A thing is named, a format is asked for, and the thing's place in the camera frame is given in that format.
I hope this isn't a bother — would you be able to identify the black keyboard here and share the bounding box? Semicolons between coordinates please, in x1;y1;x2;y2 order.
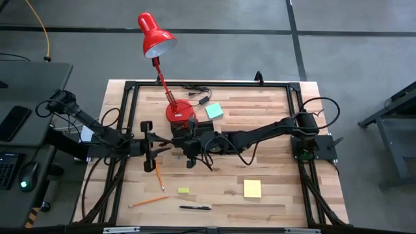
0;152;20;190

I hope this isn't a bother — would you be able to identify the silver metal bracket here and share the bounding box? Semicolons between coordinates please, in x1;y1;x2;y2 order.
103;226;140;234
284;228;321;234

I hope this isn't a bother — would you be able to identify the white paper sheet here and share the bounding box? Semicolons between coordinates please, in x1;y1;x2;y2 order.
80;125;96;143

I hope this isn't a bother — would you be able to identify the black metal cart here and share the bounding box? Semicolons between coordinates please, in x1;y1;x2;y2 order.
357;81;416;189

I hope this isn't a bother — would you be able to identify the yellow hanging cable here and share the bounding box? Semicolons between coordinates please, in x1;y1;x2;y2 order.
25;0;52;62

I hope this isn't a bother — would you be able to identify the yellow sticky note pad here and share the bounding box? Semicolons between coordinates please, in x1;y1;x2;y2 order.
243;179;262;199

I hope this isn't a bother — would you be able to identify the black smartphone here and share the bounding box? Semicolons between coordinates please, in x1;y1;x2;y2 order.
0;105;33;143

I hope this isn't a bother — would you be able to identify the yellow black hazard strip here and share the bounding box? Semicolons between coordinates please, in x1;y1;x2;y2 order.
25;207;42;228

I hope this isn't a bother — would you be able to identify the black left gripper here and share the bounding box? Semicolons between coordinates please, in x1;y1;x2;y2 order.
129;120;172;173

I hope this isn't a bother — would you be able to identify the orange pencil pink eraser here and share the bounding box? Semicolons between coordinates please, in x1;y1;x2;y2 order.
127;195;170;208
155;162;165;191

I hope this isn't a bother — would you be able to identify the red desk lamp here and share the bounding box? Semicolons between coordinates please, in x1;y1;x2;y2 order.
136;12;196;125

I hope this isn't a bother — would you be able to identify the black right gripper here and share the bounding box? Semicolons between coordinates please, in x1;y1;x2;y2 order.
171;118;212;169

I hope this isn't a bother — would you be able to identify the black computer mouse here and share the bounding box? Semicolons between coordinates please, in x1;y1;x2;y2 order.
18;161;40;193

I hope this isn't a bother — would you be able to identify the black mesh desk organizer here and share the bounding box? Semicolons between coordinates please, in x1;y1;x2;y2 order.
170;120;215;140

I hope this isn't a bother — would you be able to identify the black pen white print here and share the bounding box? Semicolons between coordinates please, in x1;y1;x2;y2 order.
179;205;213;211

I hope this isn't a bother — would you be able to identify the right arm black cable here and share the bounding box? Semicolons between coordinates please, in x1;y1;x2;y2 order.
298;96;341;131

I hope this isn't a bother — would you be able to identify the black aluminium table frame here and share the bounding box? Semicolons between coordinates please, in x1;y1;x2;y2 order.
70;79;350;228

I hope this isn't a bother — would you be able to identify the teal sticky note pad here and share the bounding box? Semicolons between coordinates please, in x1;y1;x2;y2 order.
205;102;225;120

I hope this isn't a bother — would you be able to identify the grey side desk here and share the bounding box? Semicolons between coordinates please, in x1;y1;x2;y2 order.
0;60;88;228

